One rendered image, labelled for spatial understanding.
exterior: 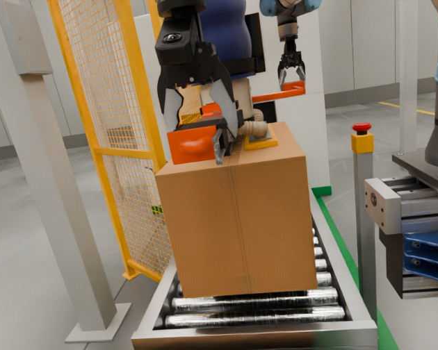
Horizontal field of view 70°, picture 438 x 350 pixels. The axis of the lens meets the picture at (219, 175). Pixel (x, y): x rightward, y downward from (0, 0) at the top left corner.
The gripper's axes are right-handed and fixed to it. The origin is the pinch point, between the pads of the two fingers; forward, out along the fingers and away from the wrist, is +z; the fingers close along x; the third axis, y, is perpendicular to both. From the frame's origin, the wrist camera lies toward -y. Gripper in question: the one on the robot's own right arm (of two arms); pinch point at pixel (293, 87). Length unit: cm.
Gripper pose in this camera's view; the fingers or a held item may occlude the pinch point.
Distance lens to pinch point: 140.1
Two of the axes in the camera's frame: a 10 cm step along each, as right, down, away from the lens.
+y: -0.9, 3.0, -9.5
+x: 9.8, -1.3, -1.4
